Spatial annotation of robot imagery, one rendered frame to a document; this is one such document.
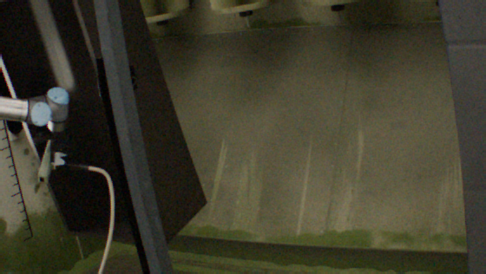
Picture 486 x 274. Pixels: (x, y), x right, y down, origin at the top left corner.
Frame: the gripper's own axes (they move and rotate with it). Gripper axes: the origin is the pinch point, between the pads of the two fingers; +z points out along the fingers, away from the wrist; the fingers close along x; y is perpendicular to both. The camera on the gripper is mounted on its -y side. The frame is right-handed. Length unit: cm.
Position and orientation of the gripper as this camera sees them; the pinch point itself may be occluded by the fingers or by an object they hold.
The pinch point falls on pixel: (54, 163)
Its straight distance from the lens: 372.0
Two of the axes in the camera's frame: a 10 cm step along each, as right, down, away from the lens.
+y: 9.9, 1.1, 0.5
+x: 0.2, -6.1, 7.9
